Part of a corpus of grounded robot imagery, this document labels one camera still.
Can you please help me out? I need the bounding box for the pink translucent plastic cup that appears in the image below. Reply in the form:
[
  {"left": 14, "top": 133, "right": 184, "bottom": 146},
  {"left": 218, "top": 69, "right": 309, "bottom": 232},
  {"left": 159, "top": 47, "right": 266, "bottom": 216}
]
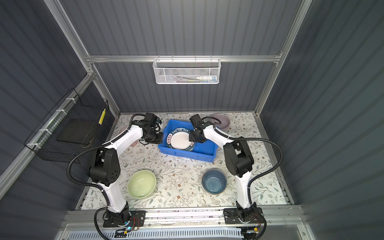
[{"left": 118, "top": 125, "right": 142, "bottom": 149}]

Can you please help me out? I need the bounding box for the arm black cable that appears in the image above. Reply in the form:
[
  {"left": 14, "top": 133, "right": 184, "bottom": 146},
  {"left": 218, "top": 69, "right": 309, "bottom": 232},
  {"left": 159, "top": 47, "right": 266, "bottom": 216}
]
[
  {"left": 200, "top": 116, "right": 283, "bottom": 240},
  {"left": 66, "top": 113, "right": 148, "bottom": 240}
]

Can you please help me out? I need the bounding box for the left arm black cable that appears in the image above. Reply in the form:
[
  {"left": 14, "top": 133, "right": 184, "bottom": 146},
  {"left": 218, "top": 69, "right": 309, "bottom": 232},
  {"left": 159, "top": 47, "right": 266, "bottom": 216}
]
[{"left": 66, "top": 113, "right": 148, "bottom": 240}]

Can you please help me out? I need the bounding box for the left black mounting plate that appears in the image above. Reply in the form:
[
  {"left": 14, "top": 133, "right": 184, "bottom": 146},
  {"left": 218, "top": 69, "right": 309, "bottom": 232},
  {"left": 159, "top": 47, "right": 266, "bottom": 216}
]
[{"left": 103, "top": 210, "right": 147, "bottom": 228}]

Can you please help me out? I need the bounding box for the blue plastic bin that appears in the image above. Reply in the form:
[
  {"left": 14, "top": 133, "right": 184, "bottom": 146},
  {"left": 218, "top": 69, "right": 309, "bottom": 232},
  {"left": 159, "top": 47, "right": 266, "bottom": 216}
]
[{"left": 158, "top": 120, "right": 218, "bottom": 163}]

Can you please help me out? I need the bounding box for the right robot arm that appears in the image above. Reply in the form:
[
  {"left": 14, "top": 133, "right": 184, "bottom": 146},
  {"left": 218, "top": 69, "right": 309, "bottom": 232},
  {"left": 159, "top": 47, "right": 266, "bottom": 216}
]
[{"left": 189, "top": 114, "right": 255, "bottom": 223}]

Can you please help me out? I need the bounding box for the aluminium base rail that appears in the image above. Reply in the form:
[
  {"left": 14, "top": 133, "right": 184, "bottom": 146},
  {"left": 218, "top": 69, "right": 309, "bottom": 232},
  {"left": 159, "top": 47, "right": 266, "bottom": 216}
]
[{"left": 56, "top": 206, "right": 316, "bottom": 240}]

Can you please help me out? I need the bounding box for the pink ceramic bowl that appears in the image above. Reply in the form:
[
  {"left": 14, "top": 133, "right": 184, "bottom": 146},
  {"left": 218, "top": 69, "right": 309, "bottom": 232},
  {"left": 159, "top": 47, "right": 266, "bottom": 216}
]
[{"left": 212, "top": 114, "right": 230, "bottom": 132}]

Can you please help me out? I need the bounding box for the green ceramic bowl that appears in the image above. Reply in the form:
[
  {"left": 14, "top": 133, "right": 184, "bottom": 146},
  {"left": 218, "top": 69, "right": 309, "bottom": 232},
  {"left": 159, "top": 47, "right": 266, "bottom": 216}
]
[{"left": 127, "top": 170, "right": 157, "bottom": 199}]

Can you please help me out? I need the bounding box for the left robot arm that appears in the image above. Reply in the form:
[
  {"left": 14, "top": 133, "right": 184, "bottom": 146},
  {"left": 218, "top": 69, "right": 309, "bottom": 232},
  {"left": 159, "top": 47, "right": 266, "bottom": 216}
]
[{"left": 88, "top": 113, "right": 163, "bottom": 226}]

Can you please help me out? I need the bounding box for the dark blue ceramic bowl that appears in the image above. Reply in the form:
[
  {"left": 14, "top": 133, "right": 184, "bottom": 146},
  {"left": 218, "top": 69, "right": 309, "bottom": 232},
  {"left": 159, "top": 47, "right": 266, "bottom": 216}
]
[{"left": 202, "top": 169, "right": 228, "bottom": 195}]

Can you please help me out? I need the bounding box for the black wire wall basket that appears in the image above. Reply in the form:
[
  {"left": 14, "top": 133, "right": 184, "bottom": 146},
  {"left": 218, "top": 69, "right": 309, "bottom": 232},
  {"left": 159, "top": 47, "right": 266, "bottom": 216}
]
[{"left": 24, "top": 85, "right": 115, "bottom": 163}]

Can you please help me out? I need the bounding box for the black mounting plate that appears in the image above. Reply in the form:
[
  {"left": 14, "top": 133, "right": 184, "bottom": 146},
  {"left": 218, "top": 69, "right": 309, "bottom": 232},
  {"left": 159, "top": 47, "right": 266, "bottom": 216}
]
[
  {"left": 223, "top": 207, "right": 265, "bottom": 225},
  {"left": 103, "top": 210, "right": 147, "bottom": 228}
]

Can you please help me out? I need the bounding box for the white plate dark green rim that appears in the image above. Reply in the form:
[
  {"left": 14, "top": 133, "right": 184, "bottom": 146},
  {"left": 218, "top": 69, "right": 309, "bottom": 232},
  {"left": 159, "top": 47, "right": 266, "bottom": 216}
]
[{"left": 166, "top": 128, "right": 196, "bottom": 151}]

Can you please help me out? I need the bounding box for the yellow tag on basket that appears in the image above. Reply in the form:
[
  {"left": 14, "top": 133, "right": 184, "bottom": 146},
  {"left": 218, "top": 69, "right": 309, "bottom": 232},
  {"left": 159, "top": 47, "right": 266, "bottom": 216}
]
[{"left": 98, "top": 109, "right": 106, "bottom": 125}]

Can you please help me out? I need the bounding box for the white marker in basket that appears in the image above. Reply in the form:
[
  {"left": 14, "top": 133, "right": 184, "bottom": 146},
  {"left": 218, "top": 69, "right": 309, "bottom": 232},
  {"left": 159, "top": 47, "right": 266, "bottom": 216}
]
[{"left": 192, "top": 76, "right": 217, "bottom": 83}]

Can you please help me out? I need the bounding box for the white wire mesh basket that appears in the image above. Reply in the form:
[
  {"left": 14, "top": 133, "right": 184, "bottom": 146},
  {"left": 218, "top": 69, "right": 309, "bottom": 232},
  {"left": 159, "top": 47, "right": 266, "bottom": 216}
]
[{"left": 153, "top": 57, "right": 222, "bottom": 85}]

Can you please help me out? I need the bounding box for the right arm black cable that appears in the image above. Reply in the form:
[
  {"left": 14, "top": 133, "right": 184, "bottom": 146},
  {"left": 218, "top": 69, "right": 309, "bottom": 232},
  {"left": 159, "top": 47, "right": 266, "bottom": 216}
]
[{"left": 200, "top": 116, "right": 283, "bottom": 240}]

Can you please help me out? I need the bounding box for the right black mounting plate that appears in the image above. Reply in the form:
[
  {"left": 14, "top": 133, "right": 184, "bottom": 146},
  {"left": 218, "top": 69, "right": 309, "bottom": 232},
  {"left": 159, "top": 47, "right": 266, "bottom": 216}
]
[{"left": 223, "top": 207, "right": 265, "bottom": 225}]

